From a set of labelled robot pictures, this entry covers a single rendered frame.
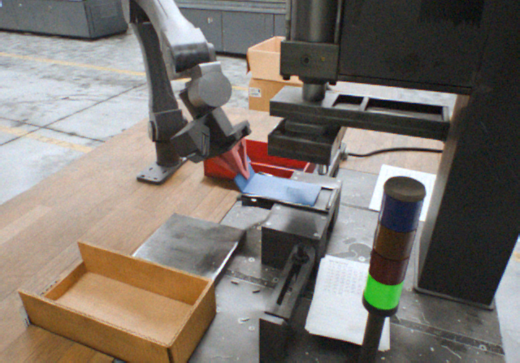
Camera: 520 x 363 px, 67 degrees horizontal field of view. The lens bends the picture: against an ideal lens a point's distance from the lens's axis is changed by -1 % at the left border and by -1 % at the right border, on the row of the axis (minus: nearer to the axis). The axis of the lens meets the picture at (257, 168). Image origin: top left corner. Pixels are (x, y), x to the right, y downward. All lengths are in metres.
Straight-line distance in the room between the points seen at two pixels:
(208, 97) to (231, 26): 5.16
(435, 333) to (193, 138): 0.47
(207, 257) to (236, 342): 0.17
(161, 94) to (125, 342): 0.56
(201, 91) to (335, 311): 0.38
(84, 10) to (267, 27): 3.25
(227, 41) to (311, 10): 5.30
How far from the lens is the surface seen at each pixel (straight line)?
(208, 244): 0.73
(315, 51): 0.57
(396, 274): 0.43
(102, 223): 0.87
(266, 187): 0.75
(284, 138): 0.59
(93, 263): 0.73
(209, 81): 0.64
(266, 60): 3.03
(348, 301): 0.60
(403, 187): 0.38
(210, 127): 0.70
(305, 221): 0.68
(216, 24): 5.90
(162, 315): 0.65
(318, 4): 0.57
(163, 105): 0.94
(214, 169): 0.95
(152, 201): 0.90
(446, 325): 0.69
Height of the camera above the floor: 1.39
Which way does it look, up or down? 29 degrees down
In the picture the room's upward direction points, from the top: straight up
